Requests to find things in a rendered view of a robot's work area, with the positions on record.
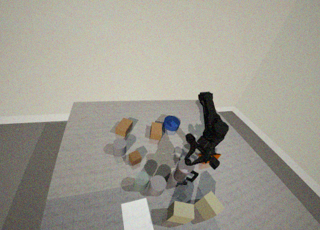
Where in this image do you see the tan cube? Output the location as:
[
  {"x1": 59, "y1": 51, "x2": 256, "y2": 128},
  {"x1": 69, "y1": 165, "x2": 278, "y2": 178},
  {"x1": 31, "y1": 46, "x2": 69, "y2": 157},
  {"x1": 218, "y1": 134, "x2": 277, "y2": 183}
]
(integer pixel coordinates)
[
  {"x1": 167, "y1": 201, "x2": 195, "y2": 224},
  {"x1": 194, "y1": 191, "x2": 224, "y2": 221}
]

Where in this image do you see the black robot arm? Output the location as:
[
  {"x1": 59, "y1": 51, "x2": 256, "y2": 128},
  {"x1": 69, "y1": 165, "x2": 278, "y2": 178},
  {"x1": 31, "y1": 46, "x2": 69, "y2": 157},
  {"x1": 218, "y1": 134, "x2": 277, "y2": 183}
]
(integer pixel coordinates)
[{"x1": 197, "y1": 92, "x2": 229, "y2": 155}]

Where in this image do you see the french press with black knob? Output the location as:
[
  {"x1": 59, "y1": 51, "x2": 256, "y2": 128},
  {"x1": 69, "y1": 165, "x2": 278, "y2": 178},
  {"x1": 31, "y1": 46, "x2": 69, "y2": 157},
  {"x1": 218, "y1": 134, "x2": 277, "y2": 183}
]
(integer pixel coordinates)
[{"x1": 171, "y1": 159, "x2": 199, "y2": 185}]

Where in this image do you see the tan rectangular block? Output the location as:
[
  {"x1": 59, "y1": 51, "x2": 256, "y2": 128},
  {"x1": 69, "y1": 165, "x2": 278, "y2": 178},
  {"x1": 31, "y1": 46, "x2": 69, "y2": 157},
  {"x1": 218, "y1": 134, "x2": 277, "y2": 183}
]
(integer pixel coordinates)
[
  {"x1": 150, "y1": 122, "x2": 162, "y2": 140},
  {"x1": 115, "y1": 118, "x2": 133, "y2": 136}
]

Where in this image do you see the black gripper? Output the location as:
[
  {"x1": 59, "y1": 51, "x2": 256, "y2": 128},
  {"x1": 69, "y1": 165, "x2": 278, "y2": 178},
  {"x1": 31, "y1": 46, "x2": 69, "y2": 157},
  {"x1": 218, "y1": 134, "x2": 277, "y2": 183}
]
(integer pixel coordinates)
[{"x1": 184, "y1": 133, "x2": 219, "y2": 170}]

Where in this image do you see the grey cylinder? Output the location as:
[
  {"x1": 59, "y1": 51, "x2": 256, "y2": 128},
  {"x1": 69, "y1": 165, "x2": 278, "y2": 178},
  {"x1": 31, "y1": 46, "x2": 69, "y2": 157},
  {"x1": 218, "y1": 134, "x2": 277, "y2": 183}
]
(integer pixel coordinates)
[
  {"x1": 149, "y1": 175, "x2": 167, "y2": 197},
  {"x1": 113, "y1": 138, "x2": 126, "y2": 157}
]

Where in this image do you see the brown cube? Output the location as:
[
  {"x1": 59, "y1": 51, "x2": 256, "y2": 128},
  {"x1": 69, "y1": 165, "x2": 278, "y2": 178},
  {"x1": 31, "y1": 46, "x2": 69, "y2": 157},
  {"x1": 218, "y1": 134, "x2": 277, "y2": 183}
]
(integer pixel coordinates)
[{"x1": 128, "y1": 150, "x2": 142, "y2": 166}]

